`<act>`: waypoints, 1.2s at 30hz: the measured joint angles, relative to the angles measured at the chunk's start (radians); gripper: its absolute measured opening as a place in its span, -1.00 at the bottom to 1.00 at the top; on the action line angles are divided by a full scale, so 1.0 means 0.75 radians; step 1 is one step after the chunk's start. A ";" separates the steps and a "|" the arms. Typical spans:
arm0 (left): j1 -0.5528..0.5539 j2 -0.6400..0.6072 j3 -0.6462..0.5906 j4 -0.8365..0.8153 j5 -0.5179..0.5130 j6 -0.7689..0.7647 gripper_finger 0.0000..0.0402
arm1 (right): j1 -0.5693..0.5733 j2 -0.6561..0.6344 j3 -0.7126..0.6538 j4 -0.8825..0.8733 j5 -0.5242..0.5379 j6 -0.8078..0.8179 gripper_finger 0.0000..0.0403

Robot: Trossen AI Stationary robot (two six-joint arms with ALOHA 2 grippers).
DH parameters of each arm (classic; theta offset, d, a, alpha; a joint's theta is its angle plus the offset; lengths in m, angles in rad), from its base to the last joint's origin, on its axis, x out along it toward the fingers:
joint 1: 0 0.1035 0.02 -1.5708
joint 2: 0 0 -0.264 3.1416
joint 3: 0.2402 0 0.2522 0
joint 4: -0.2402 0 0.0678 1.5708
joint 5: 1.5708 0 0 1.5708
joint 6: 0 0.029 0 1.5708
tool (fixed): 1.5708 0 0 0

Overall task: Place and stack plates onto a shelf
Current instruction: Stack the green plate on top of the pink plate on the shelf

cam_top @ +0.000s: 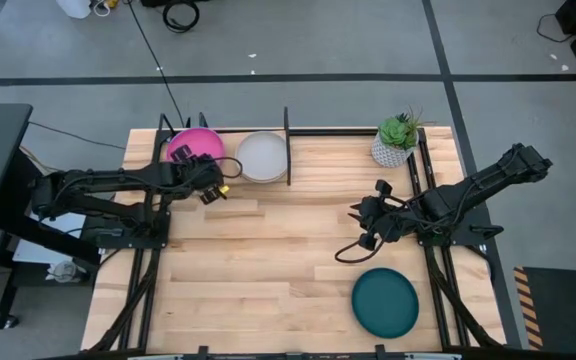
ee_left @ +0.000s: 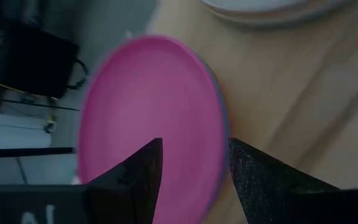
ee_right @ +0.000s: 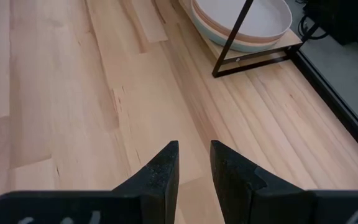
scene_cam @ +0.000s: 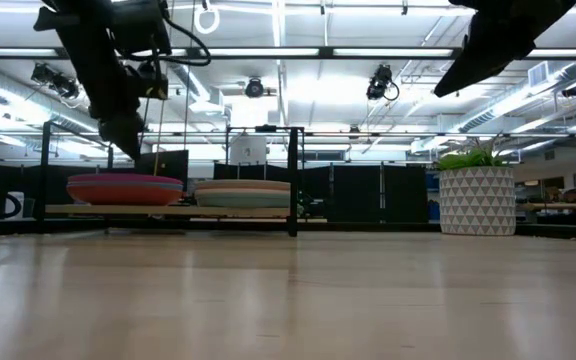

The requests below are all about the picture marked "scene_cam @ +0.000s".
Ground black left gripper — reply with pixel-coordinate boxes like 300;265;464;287
55;0;146;162

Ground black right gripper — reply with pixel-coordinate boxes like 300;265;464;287
433;0;576;99

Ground orange plate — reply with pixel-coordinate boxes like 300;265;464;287
65;185;185;207

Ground pale green plate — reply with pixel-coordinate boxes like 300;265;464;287
194;193;292;209

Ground black monitor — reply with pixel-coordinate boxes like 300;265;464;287
134;149;190;184

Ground green plant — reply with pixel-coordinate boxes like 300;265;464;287
434;133;512;172

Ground white container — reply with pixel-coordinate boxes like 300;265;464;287
4;191;26;220

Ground white cylindrical tank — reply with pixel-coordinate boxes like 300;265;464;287
228;133;268;166

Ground black round ceiling spotlight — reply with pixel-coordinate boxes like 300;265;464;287
244;77;266;99

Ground white triangle-pattern plant pot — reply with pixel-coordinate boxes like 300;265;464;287
438;166;518;237

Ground long ceiling light bar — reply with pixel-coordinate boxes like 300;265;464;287
0;46;576;61

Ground wooden workbench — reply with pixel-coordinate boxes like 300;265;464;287
516;201;576;212

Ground black partition screens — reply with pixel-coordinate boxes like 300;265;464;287
212;162;430;224

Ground yellow hanging rope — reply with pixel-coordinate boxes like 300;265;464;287
150;97;165;176

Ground black frame wooden shelf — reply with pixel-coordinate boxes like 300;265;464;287
35;119;306;238

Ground black ceiling camera with cable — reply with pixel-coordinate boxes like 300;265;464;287
365;63;401;103

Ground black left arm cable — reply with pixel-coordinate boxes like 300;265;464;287
160;13;213;68

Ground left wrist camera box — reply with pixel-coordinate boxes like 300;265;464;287
111;0;173;57

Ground white hanging ring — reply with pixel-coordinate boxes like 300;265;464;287
193;2;221;36

